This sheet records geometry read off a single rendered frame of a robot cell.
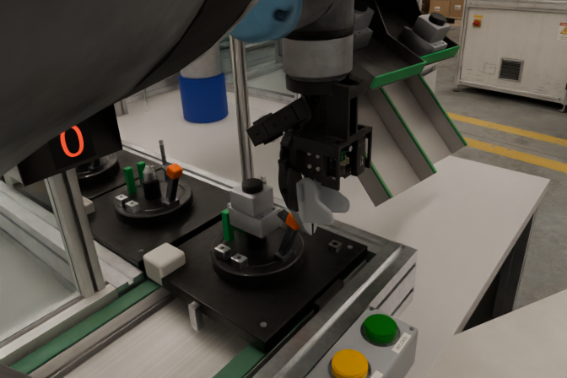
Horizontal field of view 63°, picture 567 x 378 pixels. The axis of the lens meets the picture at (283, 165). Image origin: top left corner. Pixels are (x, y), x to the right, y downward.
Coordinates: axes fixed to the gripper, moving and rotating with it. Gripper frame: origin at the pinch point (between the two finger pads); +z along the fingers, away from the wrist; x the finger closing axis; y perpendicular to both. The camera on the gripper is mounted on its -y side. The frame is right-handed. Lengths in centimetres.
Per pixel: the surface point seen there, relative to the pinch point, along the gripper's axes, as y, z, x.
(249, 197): -8.1, -2.2, -2.0
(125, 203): -35.8, 6.8, -5.1
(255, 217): -7.3, 0.8, -1.9
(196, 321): -8.6, 11.7, -13.2
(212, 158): -61, 20, 36
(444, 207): 2, 20, 48
